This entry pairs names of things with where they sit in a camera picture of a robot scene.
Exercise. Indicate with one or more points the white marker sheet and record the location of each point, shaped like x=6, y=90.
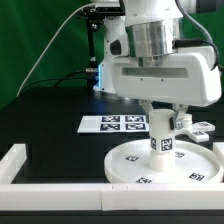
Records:
x=113, y=124

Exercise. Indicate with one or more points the white round table top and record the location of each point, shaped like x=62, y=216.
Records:
x=137, y=162

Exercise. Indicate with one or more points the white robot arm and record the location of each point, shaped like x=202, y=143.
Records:
x=146, y=58

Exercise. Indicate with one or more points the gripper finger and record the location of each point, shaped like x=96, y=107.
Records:
x=146, y=106
x=176, y=121

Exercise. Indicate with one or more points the white left fence bar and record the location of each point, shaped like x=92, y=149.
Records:
x=12, y=162

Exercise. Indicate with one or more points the black camera stand pole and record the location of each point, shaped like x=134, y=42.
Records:
x=93, y=22

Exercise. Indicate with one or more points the white cross-shaped table base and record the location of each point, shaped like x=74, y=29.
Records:
x=198, y=132

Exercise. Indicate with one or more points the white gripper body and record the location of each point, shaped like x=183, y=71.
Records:
x=185, y=77

